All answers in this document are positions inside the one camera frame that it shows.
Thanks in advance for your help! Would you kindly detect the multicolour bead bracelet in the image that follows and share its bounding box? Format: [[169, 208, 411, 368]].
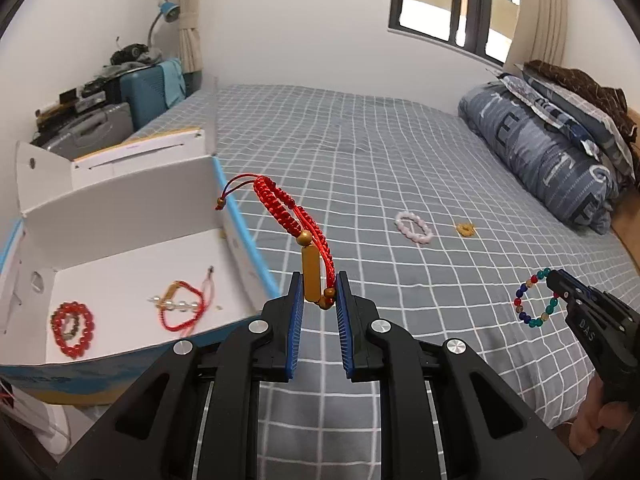
[[513, 268, 561, 330]]

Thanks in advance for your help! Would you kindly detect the pearl bead jewelry piece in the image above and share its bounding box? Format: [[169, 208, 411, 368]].
[[148, 281, 203, 312]]

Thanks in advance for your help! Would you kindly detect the red bead bracelet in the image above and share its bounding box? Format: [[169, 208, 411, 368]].
[[49, 300, 96, 360]]

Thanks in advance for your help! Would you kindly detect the red braided gold-bar bracelet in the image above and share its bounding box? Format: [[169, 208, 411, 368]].
[[214, 173, 338, 310]]

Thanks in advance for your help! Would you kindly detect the small yellow bead jewelry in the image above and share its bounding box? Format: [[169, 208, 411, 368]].
[[456, 222, 476, 237]]

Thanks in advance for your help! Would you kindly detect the person's right hand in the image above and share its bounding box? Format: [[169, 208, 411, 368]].
[[568, 374, 634, 455]]

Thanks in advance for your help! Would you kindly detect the blue patterned rolled duvet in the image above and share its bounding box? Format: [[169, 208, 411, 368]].
[[458, 80, 618, 234]]

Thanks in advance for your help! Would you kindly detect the blue patterned pillow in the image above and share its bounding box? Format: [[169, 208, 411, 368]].
[[500, 67, 636, 182]]

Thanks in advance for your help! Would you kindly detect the white blue cardboard box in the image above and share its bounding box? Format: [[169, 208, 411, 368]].
[[1, 87, 280, 405]]

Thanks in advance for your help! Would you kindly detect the brown fuzzy blanket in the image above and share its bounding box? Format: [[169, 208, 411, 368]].
[[524, 60, 637, 143]]

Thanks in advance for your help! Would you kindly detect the beige right curtain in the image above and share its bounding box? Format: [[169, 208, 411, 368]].
[[503, 0, 568, 74]]

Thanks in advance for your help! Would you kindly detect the beige curtain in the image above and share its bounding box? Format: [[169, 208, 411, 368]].
[[178, 0, 203, 73], [503, 0, 568, 74]]

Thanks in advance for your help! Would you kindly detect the dark framed window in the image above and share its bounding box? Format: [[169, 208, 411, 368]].
[[388, 0, 521, 64]]

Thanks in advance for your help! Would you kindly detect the grey hard suitcase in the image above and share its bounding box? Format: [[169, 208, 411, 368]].
[[32, 103, 134, 160]]

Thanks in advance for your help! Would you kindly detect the teal suitcase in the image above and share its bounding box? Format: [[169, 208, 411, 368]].
[[119, 58, 186, 130]]

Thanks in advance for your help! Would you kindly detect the black clutter on suitcases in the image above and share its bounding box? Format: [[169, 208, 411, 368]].
[[34, 44, 163, 143]]

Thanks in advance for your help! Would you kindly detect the blue desk lamp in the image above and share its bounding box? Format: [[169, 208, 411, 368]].
[[146, 0, 181, 49]]

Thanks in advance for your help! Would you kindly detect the beige left curtain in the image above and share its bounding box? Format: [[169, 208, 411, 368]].
[[178, 0, 203, 73]]

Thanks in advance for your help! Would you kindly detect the thin red string bracelet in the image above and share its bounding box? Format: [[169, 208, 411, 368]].
[[158, 264, 217, 337]]

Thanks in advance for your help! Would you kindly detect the pink bead bracelet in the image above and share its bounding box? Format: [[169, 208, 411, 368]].
[[394, 210, 434, 246]]

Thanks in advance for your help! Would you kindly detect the brown wooden bead bracelet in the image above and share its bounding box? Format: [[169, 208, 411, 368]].
[[58, 311, 84, 340]]

